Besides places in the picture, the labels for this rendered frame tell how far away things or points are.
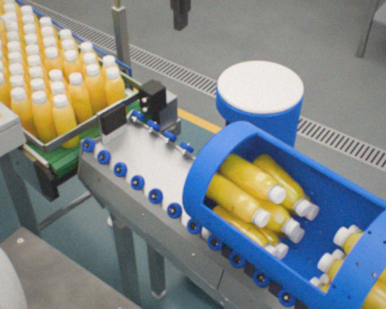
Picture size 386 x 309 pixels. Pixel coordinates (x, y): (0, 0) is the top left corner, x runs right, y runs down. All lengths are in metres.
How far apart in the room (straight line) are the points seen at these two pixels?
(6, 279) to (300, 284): 0.58
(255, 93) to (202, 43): 2.22
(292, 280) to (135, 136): 0.77
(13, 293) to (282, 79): 1.14
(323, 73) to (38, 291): 2.84
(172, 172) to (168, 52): 2.29
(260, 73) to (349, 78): 1.93
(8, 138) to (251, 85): 0.76
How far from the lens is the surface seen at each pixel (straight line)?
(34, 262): 1.21
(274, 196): 1.22
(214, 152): 1.21
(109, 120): 1.62
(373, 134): 3.27
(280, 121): 1.67
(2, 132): 1.57
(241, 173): 1.27
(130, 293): 2.16
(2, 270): 0.93
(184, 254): 1.46
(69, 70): 1.84
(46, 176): 1.69
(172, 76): 3.55
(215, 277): 1.42
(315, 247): 1.38
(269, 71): 1.80
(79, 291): 1.15
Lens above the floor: 2.05
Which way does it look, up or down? 44 degrees down
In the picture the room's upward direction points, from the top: straight up
